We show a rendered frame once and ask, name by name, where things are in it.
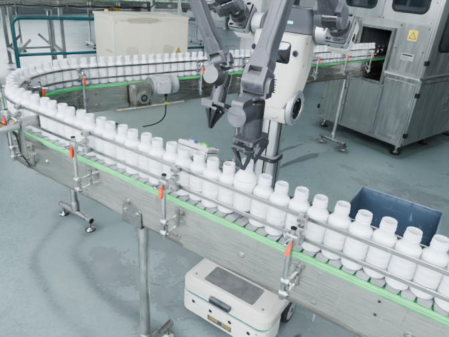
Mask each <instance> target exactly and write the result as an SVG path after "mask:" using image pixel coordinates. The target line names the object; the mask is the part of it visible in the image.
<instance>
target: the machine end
mask: <svg viewBox="0 0 449 337"><path fill-rule="evenodd" d="M339 2H340V3H345V6H346V7H348V9H349V13H354V14H355V17H356V19H357V23H358V25H359V30H358V33H357V35H356V38H355V41H354V44H357V43H358V44H360V43H376V44H375V47H378V46H379V45H380V47H381V46H383V45H384V46H388V48H387V49H384V50H383V52H387V53H386V55H378V56H386V58H385V61H384V66H383V69H382V73H381V74H375V75H370V76H360V77H355V78H353V79H352V80H347V83H346V87H345V92H344V96H343V102H342V105H341V111H340V115H339V120H338V124H339V125H342V126H345V127H347V128H350V129H352V130H356V131H358V132H360V133H363V134H366V135H368V136H371V137H374V138H376V139H378V140H382V141H384V142H387V143H389V144H392V145H394V146H395V149H394V150H390V154H393V155H400V152H398V151H397V149H398V147H402V146H405V145H407V144H411V143H413V142H417V141H418V143H419V144H423V145H427V144H428V142H426V141H425V139H426V138H428V137H431V136H433V135H437V134H439V133H442V134H443V135H446V136H449V0H339ZM342 81H343V79H340V80H331V81H325V82H324V84H323V91H322V95H321V101H320V104H318V105H317V107H318V108H319V112H318V117H320V118H323V119H324V121H323V123H320V124H319V125H320V126H322V127H328V126H329V125H328V124H326V123H325V122H326V120H328V121H331V122H334V120H335V114H336V110H337V104H338V101H339V95H340V91H341V85H342ZM422 139H423V140H422Z"/></svg>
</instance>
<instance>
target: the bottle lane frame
mask: <svg viewBox="0 0 449 337"><path fill-rule="evenodd" d="M24 134H25V140H26V141H28V142H30V143H32V147H33V151H34V152H37V153H38V154H36V155H34V160H35V165H32V164H30V163H29V164H30V168H31V169H33V170H35V171H37V172H39V173H40V174H42V175H44V176H46V177H48V178H50V179H52V180H54V181H56V182H58V183H60V184H62V185H64V186H66V187H67V188H69V189H71V190H73V191H75V187H76V182H75V181H74V180H73V178H74V177H75V174H74V167H73V158H70V157H69V150H67V149H66V150H63V148H62V147H60V146H58V145H56V144H54V143H51V142H49V141H48V140H44V139H43V138H40V137H38V136H35V135H33V134H30V133H28V132H26V131H24ZM77 157H78V170H79V177H84V176H86V175H88V167H89V168H91V173H92V175H90V176H88V177H90V178H92V185H90V186H89V187H86V188H84V190H83V192H82V193H81V195H83V196H85V197H87V198H89V199H91V200H93V201H95V202H97V203H99V204H101V205H103V206H105V207H107V208H109V209H111V210H113V211H115V212H117V213H118V214H120V215H122V204H123V203H124V202H127V203H130V204H132V205H134V206H136V207H138V208H139V209H140V211H141V213H142V226H144V227H145V228H147V229H149V230H151V231H153V232H155V233H157V234H159V235H160V230H161V224H160V220H161V205H162V199H159V197H158V189H157V190H154V189H153V187H154V186H153V187H151V186H149V185H146V183H141V182H140V181H138V180H135V179H133V178H131V176H130V177H128V176H126V175H124V173H119V172H117V171H116V170H115V171H114V170H112V169H110V168H109V167H106V166H103V164H99V163H97V162H96V161H92V160H90V159H89V158H85V157H84V156H80V155H78V154H77ZM25 163H26V166H28V163H27V162H26V161H25ZM28 167H29V166H28ZM88 177H86V178H84V179H82V187H84V186H87V185H88V184H89V181H88ZM196 205H197V204H196ZM196 205H191V204H190V203H187V201H183V200H180V199H179V197H173V196H172V195H170V193H168V194H166V218H167V219H169V218H171V217H173V216H174V215H175V214H174V208H175V207H177V208H179V216H176V217H175V218H177V219H179V221H178V227H176V228H175V229H173V230H172V231H170V235H169V236H168V237H166V238H167V239H169V240H171V241H173V242H175V243H177V244H179V245H181V246H183V247H185V248H187V249H189V250H191V251H193V252H195V253H196V254H198V255H200V256H202V257H204V258H206V259H208V260H210V261H212V262H214V263H216V264H218V265H220V266H221V267H223V268H225V269H227V270H229V271H231V272H233V273H235V274H237V275H239V276H241V277H243V278H245V279H247V280H249V281H250V282H253V283H254V284H257V285H258V286H261V287H262V288H265V289H266V290H269V291H270V292H272V293H274V294H276V295H278V293H279V290H280V286H281V283H280V281H281V278H282V275H283V268H284V264H285V257H286V256H285V248H284V247H283V244H281V243H279V240H280V239H279V240H277V241H273V240H272V239H269V238H267V236H268V235H266V236H262V235H260V234H258V233H256V231H257V230H256V231H251V230H249V229H246V228H245V227H246V226H247V225H245V226H244V227H241V226H240V225H237V224H235V221H234V222H230V221H228V220H226V219H225V217H223V218H222V217H219V216H217V215H215V213H216V212H215V213H210V212H208V211H206V209H201V208H199V207H197V206H196ZM122 216H123V215H122ZM315 257H316V255H315V256H313V257H310V256H308V255H305V254H304V253H303V250H302V251H296V250H293V253H292V258H291V264H290V268H289V275H288V277H291V276H292V275H293V273H294V272H295V271H294V270H295V264H296V262H297V263H300V264H302V266H301V272H300V273H297V274H296V275H298V276H299V282H298V285H296V284H295V285H294V286H293V287H292V289H291V290H290V292H289V294H290V296H289V297H288V298H286V300H288V301H290V302H292V303H294V304H296V305H298V306H299V307H301V308H303V309H305V310H307V311H309V312H311V313H313V314H315V315H317V316H319V317H321V318H323V319H324V320H327V321H328V322H331V323H332V324H335V325H336V326H339V327H340V328H343V329H344V330H347V331H348V332H350V333H352V334H354V335H356V336H358V337H449V315H448V316H444V315H442V314H439V313H438V312H435V311H434V307H433V306H432V307H431V308H430V309H428V308H426V307H423V306H421V305H419V304H417V299H415V300H414V301H413V302H412V301H410V300H407V299H405V298H403V297H401V293H400V292H399V293H398V294H397V295H396V294H394V293H392V292H389V291H387V290H386V287H385V286H383V287H382V288H380V287H378V286H375V285H373V284H371V283H370V281H371V280H370V279H368V280H367V281H365V280H362V279H360V278H358V277H356V273H354V274H353V275H351V274H349V273H346V272H344V271H342V266H341V267H340V268H339V269H337V268H335V267H333V266H331V265H329V264H328V263H329V261H327V262H326V263H323V262H322V261H319V260H317V259H316V258H315Z"/></svg>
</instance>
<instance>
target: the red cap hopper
mask: <svg viewBox="0 0 449 337"><path fill-rule="evenodd" d="M57 11H58V16H63V13H62V8H57ZM0 14H1V22H2V26H3V34H4V38H5V46H6V50H7V58H8V62H6V63H8V64H14V63H15V65H16V69H17V63H16V59H15V62H13V60H12V56H11V53H12V54H13V55H14V57H15V50H14V46H13V38H12V33H11V40H12V42H11V44H9V36H8V31H7V24H6V18H5V11H4V7H0ZM7 14H8V20H9V27H10V32H11V20H12V19H13V14H12V10H11V7H7ZM50 23H51V34H52V40H53V52H65V51H66V46H65V33H64V26H63V20H59V30H60V37H61V48H60V47H59V46H58V45H57V44H56V43H55V31H54V25H53V20H50ZM21 36H22V35H21V34H19V35H18V36H17V40H18V39H19V38H20V37H21ZM38 36H40V38H42V39H43V40H44V41H45V42H47V43H48V44H49V39H48V40H46V38H44V36H42V35H41V34H40V33H38ZM30 42H31V40H30V39H28V41H27V42H26V43H25V44H24V45H23V47H18V49H19V53H22V51H23V50H24V49H45V48H50V45H49V46H28V47H27V45H28V44H29V43H30ZM49 52H50V51H49ZM49 52H31V53H49Z"/></svg>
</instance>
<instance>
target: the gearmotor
mask: <svg viewBox="0 0 449 337"><path fill-rule="evenodd" d="M179 87H180V84H179V80H178V78H177V76H175V75H174V74H172V75H159V76H148V77H147V78H146V79H145V80H144V82H133V83H131V84H129V93H130V107H131V108H133V107H134V106H135V107H136V108H137V107H143V106H151V103H152V96H154V95H161V94H164V96H165V114H164V117H165V115H166V104H167V101H166V97H167V96H168V95H167V94H171V93H176V92H177V91H178V90H179ZM164 117H163V118H162V119H161V120H160V121H159V122H161V121H162V120H163V119H164ZM159 122H157V123H159ZM157 123H155V124H157ZM155 124H151V125H147V126H152V125H155ZM147 126H142V127H147Z"/></svg>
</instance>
